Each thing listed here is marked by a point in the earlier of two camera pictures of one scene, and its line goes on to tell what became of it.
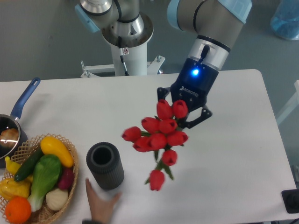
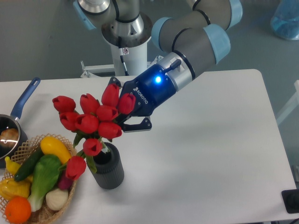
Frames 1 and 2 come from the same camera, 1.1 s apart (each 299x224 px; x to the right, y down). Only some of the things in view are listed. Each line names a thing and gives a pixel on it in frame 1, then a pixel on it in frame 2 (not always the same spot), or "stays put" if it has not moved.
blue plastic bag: x=285 y=22 stays put
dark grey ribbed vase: x=103 y=160 stays put
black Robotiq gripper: x=195 y=80 -> x=152 y=87
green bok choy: x=46 y=171 stays put
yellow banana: x=12 y=166 stays put
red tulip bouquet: x=161 y=135 -> x=95 y=123
